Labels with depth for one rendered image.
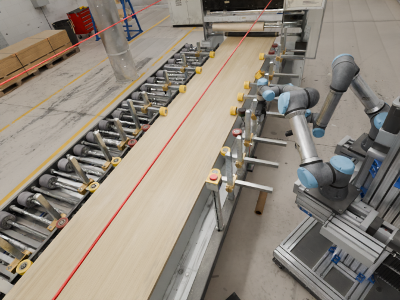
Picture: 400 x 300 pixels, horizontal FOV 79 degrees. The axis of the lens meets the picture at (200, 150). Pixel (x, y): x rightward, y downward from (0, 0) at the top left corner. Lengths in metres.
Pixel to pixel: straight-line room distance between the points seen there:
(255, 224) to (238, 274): 0.52
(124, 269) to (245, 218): 1.44
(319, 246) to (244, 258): 0.64
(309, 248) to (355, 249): 0.82
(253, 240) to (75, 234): 1.54
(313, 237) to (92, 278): 1.69
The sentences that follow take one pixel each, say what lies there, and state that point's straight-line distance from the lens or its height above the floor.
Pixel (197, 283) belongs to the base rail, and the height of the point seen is 0.70.
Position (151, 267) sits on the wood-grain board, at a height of 0.90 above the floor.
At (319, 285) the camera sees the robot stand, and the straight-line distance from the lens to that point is 2.18.
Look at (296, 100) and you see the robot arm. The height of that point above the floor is 1.49.
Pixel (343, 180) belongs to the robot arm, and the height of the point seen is 1.19.
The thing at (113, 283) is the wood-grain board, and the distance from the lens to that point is 1.54.
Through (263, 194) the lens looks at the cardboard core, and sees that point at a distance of 2.69.
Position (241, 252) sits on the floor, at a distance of 2.45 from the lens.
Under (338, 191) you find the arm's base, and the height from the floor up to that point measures 1.10.
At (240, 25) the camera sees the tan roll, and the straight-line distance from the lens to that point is 4.16.
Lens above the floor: 2.22
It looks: 42 degrees down
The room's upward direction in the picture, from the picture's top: 10 degrees counter-clockwise
